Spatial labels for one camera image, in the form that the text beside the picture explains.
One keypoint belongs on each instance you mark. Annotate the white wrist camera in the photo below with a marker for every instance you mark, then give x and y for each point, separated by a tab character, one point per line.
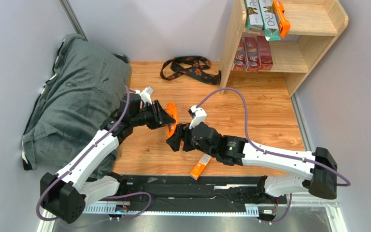
198	115
145	95

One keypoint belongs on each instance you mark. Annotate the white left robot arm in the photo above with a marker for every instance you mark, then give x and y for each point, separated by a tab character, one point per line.
92	154

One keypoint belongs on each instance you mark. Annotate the wooden two-tier shelf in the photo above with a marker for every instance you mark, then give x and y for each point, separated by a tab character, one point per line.
317	23

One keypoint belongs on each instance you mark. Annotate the silver teal Oral toothpaste box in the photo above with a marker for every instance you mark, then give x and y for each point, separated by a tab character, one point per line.
254	22

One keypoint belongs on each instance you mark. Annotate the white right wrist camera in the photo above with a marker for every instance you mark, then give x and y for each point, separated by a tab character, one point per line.
198	115

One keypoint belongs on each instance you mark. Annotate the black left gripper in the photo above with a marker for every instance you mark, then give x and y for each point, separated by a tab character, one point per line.
159	120

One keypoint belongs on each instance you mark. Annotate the silver red toothpaste box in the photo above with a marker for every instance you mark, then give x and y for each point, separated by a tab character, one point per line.
264	52

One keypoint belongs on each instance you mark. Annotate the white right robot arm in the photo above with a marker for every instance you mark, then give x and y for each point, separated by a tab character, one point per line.
311	171

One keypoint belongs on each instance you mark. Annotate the red 3D toothpaste box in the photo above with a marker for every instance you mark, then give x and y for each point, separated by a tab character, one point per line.
251	53
239	63

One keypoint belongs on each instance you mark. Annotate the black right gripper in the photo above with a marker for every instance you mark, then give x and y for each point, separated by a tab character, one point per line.
185	138

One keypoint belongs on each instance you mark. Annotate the dark green pillow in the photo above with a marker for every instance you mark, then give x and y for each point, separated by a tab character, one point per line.
87	85

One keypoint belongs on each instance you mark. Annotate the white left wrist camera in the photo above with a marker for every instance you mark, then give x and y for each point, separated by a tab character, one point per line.
145	95

